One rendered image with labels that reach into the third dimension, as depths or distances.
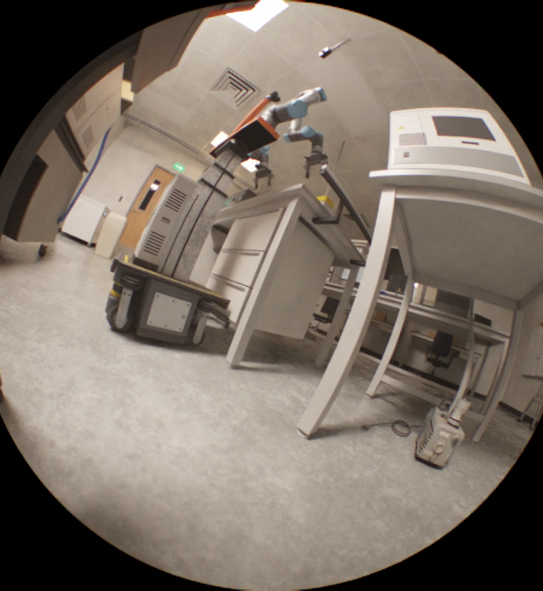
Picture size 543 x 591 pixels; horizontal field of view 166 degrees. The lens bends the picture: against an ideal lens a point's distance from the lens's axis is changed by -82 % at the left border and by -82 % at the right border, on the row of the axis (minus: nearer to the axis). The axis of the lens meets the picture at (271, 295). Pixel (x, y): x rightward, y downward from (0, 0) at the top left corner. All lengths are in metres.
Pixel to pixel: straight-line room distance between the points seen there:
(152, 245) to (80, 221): 3.27
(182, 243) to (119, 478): 0.84
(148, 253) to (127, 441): 0.64
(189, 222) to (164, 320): 0.44
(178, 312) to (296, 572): 0.84
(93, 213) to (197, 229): 3.18
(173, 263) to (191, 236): 0.15
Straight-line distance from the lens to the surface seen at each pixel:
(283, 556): 0.39
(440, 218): 0.84
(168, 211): 0.82
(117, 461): 0.41
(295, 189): 0.92
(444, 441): 0.82
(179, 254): 0.89
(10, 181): 0.37
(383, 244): 0.58
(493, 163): 0.80
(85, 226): 3.93
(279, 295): 0.99
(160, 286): 0.75
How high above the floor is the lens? 0.35
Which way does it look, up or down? 2 degrees up
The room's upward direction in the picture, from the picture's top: 22 degrees clockwise
